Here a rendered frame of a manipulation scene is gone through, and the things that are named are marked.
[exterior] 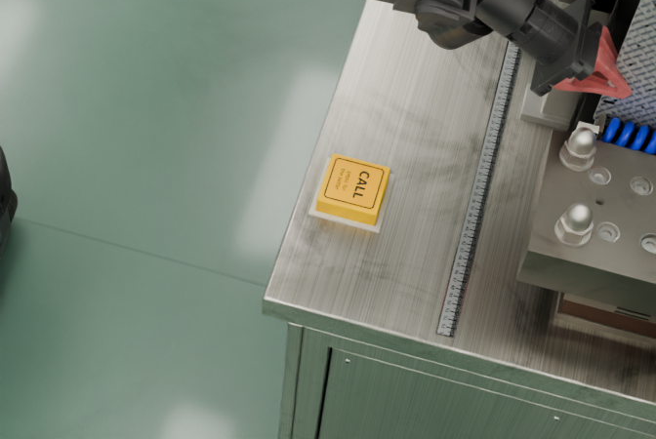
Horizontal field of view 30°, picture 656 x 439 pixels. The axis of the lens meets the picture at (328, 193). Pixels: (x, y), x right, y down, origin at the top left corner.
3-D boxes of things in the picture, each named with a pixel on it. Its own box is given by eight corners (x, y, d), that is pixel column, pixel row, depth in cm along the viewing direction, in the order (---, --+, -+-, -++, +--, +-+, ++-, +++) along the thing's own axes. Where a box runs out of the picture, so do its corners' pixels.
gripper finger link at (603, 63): (601, 124, 128) (536, 77, 125) (610, 75, 132) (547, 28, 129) (648, 98, 123) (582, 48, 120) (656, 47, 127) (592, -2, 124)
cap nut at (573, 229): (556, 213, 123) (567, 187, 119) (593, 221, 122) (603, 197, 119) (552, 242, 121) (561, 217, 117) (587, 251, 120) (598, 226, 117)
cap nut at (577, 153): (561, 139, 128) (571, 113, 124) (595, 147, 128) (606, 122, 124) (556, 166, 126) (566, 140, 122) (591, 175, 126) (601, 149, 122)
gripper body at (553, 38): (542, 101, 124) (488, 62, 122) (557, 30, 130) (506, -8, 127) (587, 73, 119) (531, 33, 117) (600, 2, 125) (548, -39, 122)
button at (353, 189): (331, 164, 140) (332, 151, 138) (389, 179, 140) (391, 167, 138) (314, 211, 136) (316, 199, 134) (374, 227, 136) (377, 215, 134)
